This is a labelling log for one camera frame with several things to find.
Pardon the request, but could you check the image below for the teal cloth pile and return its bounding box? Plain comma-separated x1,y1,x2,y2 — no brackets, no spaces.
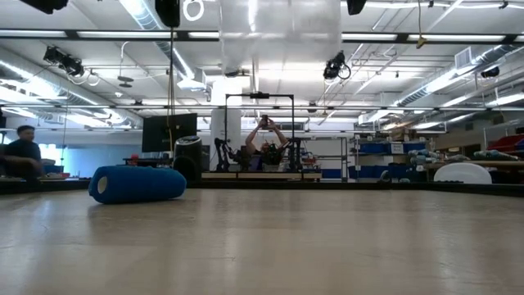
473,149,513,161

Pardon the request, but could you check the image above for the black gantry frame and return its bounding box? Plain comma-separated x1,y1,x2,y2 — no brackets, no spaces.
224,92,296,173

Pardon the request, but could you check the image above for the person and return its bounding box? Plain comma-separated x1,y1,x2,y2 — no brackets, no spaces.
244,117,290,172
0,125,45,184

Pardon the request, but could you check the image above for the blue elastic bandage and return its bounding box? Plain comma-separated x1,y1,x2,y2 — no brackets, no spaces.
88,164,187,205

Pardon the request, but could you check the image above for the black tower fan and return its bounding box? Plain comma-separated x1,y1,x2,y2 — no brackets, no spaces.
173,135,203,184

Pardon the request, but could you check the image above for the black monitor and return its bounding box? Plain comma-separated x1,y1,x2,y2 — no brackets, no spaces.
142,113,199,153

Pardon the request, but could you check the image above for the light wooden table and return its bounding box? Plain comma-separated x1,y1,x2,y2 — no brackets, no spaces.
200,170,323,181

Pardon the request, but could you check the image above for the white pedal trash bin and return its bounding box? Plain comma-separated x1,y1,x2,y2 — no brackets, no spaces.
432,162,493,185

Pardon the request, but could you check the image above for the red storage bin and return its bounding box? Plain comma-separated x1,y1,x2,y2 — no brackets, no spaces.
486,134,520,153

